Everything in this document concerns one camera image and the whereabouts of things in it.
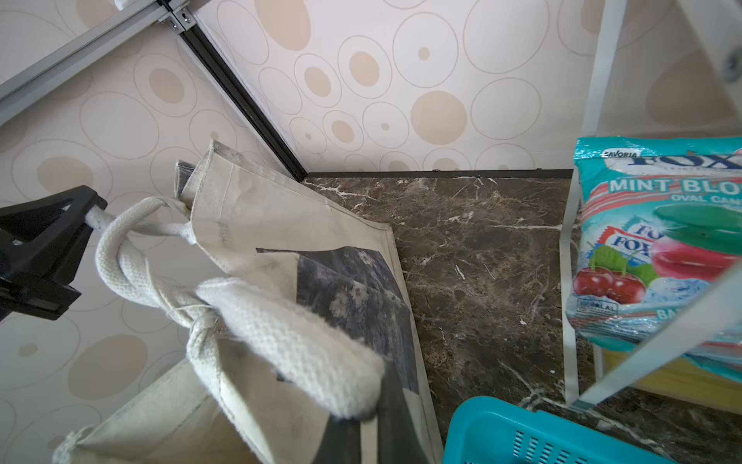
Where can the teal red snack bag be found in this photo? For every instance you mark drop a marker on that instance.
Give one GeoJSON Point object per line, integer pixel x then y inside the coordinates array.
{"type": "Point", "coordinates": [661, 222]}

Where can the diagonal aluminium frame bar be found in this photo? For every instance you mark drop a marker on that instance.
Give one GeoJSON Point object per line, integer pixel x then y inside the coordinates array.
{"type": "Point", "coordinates": [71, 58]}

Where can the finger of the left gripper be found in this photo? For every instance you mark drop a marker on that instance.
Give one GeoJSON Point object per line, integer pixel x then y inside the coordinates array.
{"type": "Point", "coordinates": [37, 297]}
{"type": "Point", "coordinates": [47, 238]}

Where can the cream canvas tote bag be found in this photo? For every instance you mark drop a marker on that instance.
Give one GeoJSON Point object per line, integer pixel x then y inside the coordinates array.
{"type": "Point", "coordinates": [301, 342]}

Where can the white wooden two-tier shelf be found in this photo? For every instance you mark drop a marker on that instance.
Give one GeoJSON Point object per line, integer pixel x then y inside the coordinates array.
{"type": "Point", "coordinates": [688, 91]}

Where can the teal plastic basket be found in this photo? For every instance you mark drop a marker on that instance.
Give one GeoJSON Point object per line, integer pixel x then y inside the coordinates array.
{"type": "Point", "coordinates": [488, 430]}

